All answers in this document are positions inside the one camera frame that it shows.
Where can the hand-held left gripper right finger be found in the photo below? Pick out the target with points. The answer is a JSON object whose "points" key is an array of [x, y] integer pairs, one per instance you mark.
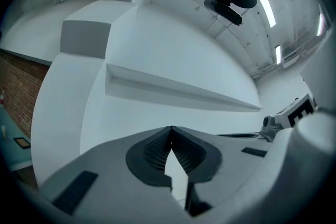
{"points": [[231, 162]]}

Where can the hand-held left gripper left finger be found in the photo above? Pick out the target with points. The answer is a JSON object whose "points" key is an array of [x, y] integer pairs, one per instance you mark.
{"points": [[110, 191]]}

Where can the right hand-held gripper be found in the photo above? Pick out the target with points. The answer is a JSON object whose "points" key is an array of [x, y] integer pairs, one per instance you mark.
{"points": [[283, 116]]}

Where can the black round rim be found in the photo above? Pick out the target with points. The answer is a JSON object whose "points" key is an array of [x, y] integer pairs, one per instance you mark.
{"points": [[237, 135]]}

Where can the long ceiling light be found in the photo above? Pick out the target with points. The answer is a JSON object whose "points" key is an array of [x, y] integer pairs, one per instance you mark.
{"points": [[268, 10], [278, 54], [319, 25]]}

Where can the teal table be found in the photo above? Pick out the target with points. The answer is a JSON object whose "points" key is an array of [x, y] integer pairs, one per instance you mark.
{"points": [[13, 149]]}

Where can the red capped bottle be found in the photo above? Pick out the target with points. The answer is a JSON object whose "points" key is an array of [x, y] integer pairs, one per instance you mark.
{"points": [[2, 95]]}

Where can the white wall ledge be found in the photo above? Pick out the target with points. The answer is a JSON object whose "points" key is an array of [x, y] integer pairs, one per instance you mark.
{"points": [[168, 86]]}

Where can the black picture frame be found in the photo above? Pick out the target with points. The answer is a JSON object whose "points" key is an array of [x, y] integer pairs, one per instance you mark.
{"points": [[22, 143]]}

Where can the black head camera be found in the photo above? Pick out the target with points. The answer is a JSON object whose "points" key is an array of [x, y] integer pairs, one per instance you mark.
{"points": [[225, 10]]}

